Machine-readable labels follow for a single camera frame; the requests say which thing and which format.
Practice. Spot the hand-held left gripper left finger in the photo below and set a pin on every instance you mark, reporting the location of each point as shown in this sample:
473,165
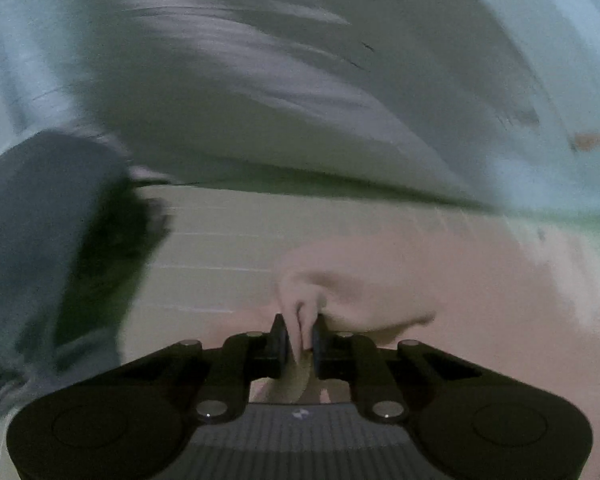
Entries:
282,348

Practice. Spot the pale blue sheet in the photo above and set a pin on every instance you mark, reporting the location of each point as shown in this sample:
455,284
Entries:
540,50

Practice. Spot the beige cloth garment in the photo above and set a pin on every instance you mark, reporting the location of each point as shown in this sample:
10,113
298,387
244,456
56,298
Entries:
380,280

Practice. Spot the dark grey cloth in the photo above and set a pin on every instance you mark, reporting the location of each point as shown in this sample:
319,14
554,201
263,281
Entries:
40,220

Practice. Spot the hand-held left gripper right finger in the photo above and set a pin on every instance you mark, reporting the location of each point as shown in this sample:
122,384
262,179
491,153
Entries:
319,350

